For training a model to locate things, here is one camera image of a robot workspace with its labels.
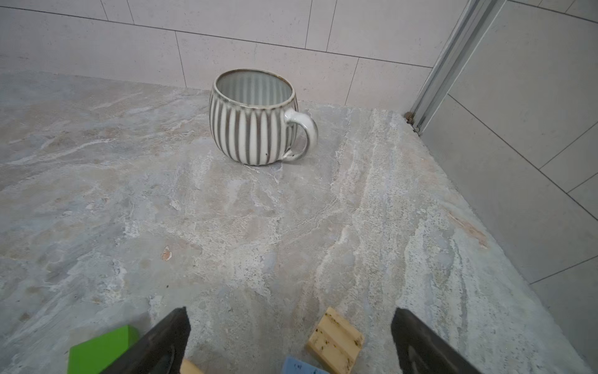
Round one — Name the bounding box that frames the aluminium corner post right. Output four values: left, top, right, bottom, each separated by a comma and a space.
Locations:
404, 0, 505, 135

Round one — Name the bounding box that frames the small natural wood block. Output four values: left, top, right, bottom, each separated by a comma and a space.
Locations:
180, 358, 204, 374

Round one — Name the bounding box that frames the natural wood grooved block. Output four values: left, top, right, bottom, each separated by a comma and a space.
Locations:
305, 307, 365, 373

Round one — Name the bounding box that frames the light blue wooden block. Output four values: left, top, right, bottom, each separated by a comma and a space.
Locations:
281, 356, 329, 374

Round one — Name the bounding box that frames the green wooden cube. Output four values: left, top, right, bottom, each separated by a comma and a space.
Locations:
67, 325, 140, 374

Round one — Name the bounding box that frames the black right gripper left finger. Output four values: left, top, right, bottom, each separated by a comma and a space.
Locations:
101, 307, 191, 374

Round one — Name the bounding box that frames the striped ceramic mug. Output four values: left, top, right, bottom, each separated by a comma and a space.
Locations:
209, 69, 319, 166

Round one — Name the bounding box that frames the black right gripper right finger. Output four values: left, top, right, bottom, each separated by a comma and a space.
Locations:
391, 308, 481, 374

